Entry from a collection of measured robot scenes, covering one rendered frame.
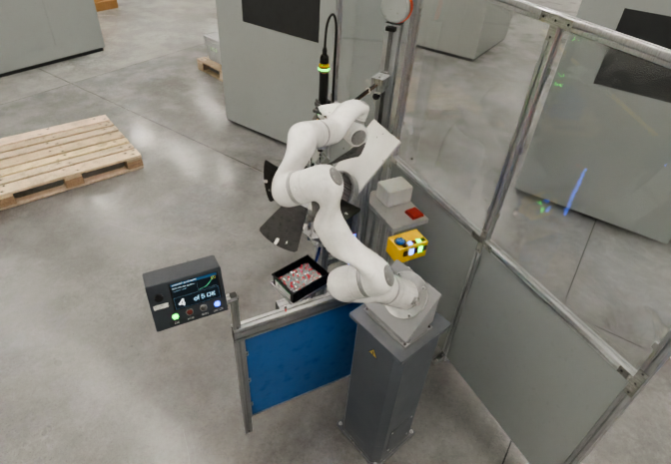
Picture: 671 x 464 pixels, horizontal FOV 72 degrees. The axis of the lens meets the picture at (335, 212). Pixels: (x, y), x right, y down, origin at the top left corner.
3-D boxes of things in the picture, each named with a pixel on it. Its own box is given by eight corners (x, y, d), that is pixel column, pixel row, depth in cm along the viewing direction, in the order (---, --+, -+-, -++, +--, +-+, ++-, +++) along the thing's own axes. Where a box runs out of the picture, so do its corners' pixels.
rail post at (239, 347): (251, 424, 248) (241, 332, 200) (253, 431, 245) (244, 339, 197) (244, 427, 246) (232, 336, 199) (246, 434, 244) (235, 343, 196)
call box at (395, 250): (412, 244, 225) (416, 228, 218) (424, 257, 218) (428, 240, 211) (384, 253, 219) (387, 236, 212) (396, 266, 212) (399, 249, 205)
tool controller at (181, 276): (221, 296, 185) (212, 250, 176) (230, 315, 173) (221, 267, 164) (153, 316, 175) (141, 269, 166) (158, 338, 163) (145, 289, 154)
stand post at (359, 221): (347, 306, 317) (364, 164, 247) (354, 315, 311) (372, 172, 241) (342, 308, 316) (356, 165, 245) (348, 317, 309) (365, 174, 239)
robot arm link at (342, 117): (320, 95, 148) (356, 95, 174) (301, 139, 155) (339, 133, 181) (341, 108, 146) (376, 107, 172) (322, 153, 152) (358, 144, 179)
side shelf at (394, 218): (394, 189, 286) (394, 185, 285) (427, 223, 262) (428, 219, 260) (360, 198, 277) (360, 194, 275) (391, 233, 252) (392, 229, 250)
